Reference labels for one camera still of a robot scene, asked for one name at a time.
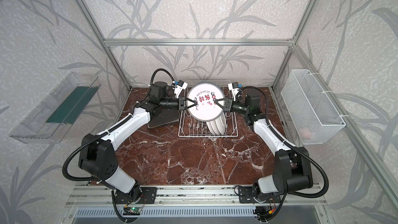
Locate white round plate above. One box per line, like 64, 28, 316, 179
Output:
206, 121, 215, 135
215, 113, 227, 135
210, 120, 220, 135
186, 83, 225, 122

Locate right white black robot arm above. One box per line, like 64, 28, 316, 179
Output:
214, 89, 313, 196

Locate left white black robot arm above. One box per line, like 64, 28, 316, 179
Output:
78, 80, 196, 195

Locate pink object in basket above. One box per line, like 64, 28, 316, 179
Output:
298, 127, 314, 140

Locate green led circuit board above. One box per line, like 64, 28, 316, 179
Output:
123, 206, 143, 216

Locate white wire dish rack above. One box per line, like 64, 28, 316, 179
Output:
178, 80, 238, 138

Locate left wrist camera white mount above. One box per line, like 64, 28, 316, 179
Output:
172, 80, 188, 98

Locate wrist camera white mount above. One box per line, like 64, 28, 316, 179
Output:
172, 80, 188, 98
228, 82, 242, 101

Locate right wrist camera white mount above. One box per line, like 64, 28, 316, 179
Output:
228, 82, 242, 101

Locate left black corrugated cable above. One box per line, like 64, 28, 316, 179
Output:
62, 68, 175, 223

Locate black corrugated cable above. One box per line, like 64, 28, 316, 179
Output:
62, 68, 175, 223
236, 86, 330, 222

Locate right black corrugated cable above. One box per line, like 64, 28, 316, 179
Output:
236, 86, 330, 222

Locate white mesh wall basket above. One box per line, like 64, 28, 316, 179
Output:
282, 69, 346, 145

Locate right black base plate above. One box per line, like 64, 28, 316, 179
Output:
234, 185, 281, 204

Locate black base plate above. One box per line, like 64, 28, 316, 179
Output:
114, 187, 157, 204
234, 185, 281, 204

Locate aluminium frame crossbar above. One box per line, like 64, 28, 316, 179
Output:
104, 39, 293, 46

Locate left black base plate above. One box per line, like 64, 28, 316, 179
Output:
114, 187, 157, 204

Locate right base connector wires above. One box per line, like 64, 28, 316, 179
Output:
253, 205, 279, 222

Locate clear plastic wall shelf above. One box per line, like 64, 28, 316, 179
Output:
9, 72, 101, 144

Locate aluminium front rail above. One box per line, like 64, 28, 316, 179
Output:
63, 184, 327, 208

